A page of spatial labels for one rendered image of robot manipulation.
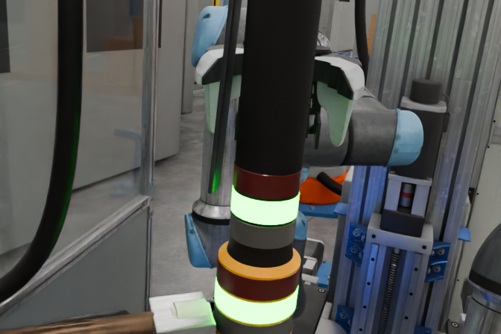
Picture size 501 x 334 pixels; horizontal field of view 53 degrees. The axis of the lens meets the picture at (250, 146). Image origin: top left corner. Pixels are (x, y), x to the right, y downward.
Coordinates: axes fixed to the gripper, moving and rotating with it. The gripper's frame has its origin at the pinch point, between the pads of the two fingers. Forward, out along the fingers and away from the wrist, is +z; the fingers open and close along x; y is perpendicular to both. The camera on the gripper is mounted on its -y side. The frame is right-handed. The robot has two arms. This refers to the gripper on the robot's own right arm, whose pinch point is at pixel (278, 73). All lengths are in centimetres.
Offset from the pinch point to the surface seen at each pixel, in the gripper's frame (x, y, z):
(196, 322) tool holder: 2.4, 11.0, 10.5
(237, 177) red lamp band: 1.1, 3.8, 9.0
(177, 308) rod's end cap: 3.5, 10.8, 10.0
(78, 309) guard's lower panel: 54, 86, -88
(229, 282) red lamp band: 1.0, 9.0, 9.8
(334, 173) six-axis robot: -40, 135, -377
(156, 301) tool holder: 4.8, 11.0, 9.3
